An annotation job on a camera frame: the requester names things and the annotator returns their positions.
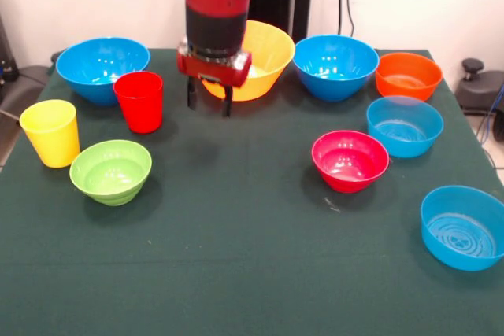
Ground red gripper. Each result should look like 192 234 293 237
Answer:
176 46 253 119

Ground large yellow bowl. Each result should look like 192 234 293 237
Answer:
200 20 296 102

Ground red cup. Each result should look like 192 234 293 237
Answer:
113 71 165 135

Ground large blue bowl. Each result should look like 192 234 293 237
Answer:
293 34 380 102
55 37 151 107

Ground dark green tablecloth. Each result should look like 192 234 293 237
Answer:
0 47 504 336

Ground green bowl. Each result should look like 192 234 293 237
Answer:
69 139 154 207

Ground pink bowl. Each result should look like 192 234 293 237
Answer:
310 130 391 194

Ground yellow cup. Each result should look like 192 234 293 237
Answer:
19 99 81 169

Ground black stand base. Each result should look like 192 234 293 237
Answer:
0 64 52 116
455 57 504 116

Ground orange bowl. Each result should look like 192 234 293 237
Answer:
375 52 444 102

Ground small blue bowl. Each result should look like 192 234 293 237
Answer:
365 95 445 159
420 185 504 272

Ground black equipment case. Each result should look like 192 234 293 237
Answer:
0 13 20 83

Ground blue cable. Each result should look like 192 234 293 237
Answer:
476 87 504 148

